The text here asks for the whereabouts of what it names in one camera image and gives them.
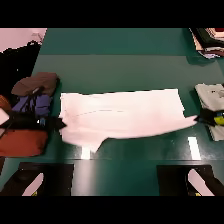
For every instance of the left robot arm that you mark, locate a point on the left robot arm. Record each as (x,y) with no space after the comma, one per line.
(20,122)

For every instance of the white shirt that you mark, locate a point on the white shirt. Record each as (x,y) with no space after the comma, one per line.
(126,111)

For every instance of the pale grey T-shirt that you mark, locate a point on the pale grey T-shirt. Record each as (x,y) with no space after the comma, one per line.
(210,95)

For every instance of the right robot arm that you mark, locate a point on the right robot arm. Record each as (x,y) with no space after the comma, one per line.
(173,180)

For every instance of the blue garment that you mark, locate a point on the blue garment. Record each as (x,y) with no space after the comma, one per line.
(31,104)

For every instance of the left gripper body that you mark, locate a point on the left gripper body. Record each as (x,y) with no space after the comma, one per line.
(55,123)

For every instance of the black garment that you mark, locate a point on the black garment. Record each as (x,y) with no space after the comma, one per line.
(16,66)

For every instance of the heap of clothes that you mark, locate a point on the heap of clothes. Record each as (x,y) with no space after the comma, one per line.
(208,41)

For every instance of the brown garment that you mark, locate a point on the brown garment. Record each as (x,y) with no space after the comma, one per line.
(36,83)

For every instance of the orange garment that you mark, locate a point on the orange garment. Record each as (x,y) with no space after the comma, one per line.
(23,141)

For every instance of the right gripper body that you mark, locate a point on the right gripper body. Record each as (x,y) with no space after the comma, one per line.
(206,117)

